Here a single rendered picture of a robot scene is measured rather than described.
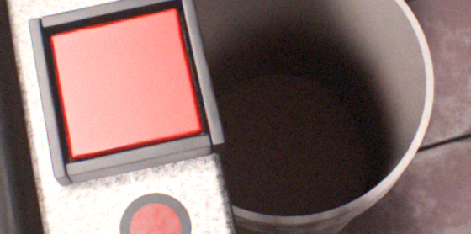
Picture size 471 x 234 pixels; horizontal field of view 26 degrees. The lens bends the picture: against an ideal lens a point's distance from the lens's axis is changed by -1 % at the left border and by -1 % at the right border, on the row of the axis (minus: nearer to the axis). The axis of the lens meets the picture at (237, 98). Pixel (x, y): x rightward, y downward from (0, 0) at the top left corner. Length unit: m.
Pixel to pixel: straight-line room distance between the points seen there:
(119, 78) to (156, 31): 0.03
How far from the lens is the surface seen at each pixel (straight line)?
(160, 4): 0.46
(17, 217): 0.47
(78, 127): 0.45
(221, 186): 0.45
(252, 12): 1.22
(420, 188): 1.40
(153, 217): 0.45
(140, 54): 0.46
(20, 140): 0.51
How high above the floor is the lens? 1.36
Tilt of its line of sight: 73 degrees down
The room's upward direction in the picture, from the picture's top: 4 degrees counter-clockwise
